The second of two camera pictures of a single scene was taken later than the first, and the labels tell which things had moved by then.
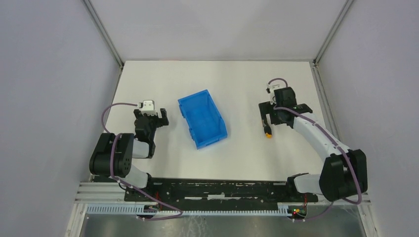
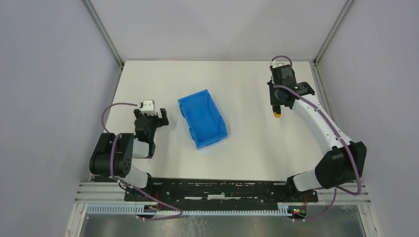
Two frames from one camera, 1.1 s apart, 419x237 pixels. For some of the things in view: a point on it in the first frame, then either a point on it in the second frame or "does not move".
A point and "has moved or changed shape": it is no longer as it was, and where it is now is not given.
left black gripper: x=152 y=118 does not move
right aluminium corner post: x=340 y=17 does not move
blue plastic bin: x=205 y=123 does not move
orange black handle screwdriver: x=267 y=131 has moved or changed shape
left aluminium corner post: x=90 y=9 does not move
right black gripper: x=266 y=109 -> x=274 y=99
